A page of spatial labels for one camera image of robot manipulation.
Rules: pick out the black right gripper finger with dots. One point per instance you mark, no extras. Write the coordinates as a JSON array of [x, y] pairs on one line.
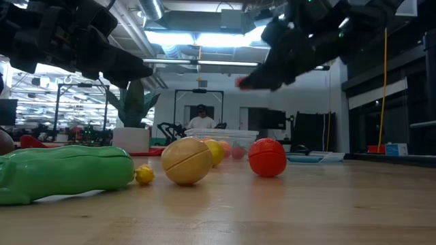
[[272, 76]]

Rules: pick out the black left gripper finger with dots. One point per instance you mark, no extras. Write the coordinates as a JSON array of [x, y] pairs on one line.
[[116, 61], [116, 82]]

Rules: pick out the small pink toy fruit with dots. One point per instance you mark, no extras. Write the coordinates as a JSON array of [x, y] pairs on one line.
[[238, 153]]

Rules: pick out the yellow toy lemon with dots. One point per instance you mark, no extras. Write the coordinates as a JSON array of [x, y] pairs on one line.
[[218, 151]]

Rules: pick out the small yellow toy pepper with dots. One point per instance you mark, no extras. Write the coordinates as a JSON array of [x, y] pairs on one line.
[[144, 174]]

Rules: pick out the green toy cucumber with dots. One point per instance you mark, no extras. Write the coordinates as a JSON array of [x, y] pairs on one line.
[[61, 173]]

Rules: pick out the brown toy kiwi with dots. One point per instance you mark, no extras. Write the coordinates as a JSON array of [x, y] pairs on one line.
[[5, 143]]

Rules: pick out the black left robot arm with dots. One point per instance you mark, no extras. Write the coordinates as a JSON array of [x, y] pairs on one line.
[[5, 34]]

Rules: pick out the black background robot arm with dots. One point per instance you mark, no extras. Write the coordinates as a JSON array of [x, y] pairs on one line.
[[170, 131]]

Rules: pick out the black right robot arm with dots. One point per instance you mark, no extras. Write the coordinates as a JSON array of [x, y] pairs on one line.
[[368, 20]]

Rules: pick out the clear plastic tupperware container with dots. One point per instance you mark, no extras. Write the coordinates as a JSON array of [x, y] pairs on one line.
[[245, 139]]

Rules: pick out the clear tupperware lid blue rim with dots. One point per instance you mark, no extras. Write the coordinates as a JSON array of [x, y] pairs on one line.
[[306, 159]]

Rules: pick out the black screen cabinet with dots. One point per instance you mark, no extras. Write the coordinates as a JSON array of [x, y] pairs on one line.
[[269, 119]]

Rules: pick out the black upright panel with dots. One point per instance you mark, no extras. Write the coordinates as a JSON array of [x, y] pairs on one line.
[[313, 129]]

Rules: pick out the person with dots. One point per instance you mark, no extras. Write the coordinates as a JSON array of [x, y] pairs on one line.
[[201, 122]]

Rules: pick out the black computer monitor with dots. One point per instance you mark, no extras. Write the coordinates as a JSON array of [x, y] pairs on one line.
[[7, 112]]

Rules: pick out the red triangular object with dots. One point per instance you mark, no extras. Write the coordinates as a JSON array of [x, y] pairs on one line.
[[30, 143]]

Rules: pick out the tan toy potato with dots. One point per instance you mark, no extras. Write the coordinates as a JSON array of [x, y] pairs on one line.
[[186, 160]]

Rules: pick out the red bin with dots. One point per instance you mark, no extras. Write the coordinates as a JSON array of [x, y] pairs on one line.
[[376, 149]]

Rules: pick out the blue and white box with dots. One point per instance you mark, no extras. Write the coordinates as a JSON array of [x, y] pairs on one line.
[[396, 149]]

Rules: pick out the silver ventilation duct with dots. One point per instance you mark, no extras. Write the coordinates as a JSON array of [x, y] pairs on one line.
[[151, 8]]

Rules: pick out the black metal stand frame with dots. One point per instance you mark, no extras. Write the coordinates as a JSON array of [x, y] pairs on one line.
[[199, 90], [56, 109]]

